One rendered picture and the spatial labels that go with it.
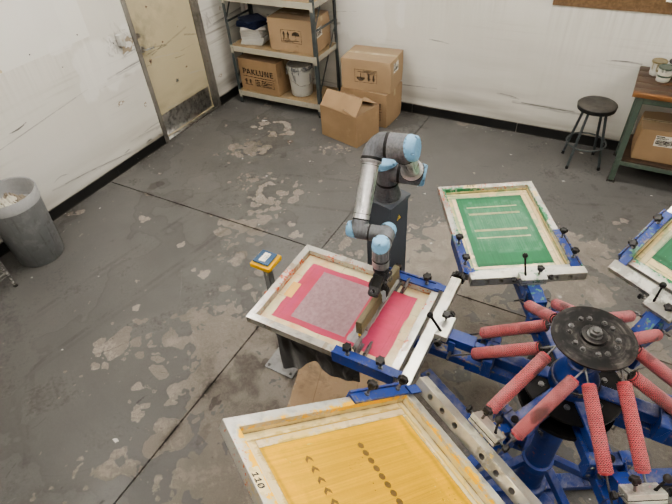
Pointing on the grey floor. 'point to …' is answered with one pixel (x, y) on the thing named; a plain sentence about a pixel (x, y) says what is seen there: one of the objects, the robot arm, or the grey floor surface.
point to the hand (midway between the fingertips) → (378, 299)
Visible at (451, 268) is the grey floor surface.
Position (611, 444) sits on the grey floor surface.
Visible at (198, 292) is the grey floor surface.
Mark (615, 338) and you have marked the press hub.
